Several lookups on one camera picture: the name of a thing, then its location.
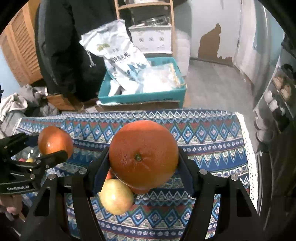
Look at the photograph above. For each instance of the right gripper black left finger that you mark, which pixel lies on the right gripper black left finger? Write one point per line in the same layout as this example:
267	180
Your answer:
48	219

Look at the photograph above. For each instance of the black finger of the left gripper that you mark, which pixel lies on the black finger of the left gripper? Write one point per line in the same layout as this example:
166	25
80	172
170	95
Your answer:
16	143
48	158

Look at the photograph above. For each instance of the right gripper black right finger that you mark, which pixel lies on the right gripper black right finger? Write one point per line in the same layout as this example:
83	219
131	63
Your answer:
237	219

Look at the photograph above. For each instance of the orange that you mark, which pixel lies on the orange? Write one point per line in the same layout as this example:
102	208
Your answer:
143	154
52	139

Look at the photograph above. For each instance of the yellow pear front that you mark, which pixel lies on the yellow pear front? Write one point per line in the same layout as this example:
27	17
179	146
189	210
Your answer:
116	197

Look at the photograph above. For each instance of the small tangerine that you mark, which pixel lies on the small tangerine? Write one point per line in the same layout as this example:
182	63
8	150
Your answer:
110	174
139	191

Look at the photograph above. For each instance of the yellow-green pear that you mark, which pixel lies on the yellow-green pear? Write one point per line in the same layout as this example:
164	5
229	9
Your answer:
30	160

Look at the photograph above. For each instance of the person's left hand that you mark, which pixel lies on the person's left hand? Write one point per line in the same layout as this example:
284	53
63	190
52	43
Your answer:
11	204

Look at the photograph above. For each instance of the pile of clothes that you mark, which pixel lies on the pile of clothes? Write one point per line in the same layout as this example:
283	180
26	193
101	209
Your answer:
27	102

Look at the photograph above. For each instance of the patterned blue tablecloth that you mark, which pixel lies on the patterned blue tablecloth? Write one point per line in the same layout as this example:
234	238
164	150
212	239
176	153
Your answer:
216	140

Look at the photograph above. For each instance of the black hanging coat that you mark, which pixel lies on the black hanging coat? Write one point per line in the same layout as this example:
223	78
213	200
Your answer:
67	68

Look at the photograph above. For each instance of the wooden louvered wardrobe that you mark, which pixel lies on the wooden louvered wardrobe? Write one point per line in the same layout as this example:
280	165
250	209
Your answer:
18	45

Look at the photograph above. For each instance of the shoe rack with shoes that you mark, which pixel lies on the shoe rack with shoes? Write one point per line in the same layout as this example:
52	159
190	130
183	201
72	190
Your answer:
275	109

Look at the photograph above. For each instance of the white rice bag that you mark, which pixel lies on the white rice bag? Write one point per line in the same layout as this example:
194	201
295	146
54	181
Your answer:
123	60

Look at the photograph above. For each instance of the teal plastic crate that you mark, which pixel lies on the teal plastic crate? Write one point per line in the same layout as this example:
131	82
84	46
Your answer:
172	95

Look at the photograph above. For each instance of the white patterned storage box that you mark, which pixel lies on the white patterned storage box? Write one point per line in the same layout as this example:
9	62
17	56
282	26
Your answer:
152	39

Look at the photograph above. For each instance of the wooden shelf rack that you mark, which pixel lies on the wooden shelf rack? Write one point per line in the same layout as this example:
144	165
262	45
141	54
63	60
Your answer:
136	11

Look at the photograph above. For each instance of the steel pot on box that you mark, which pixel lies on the steel pot on box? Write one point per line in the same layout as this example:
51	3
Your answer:
161	20

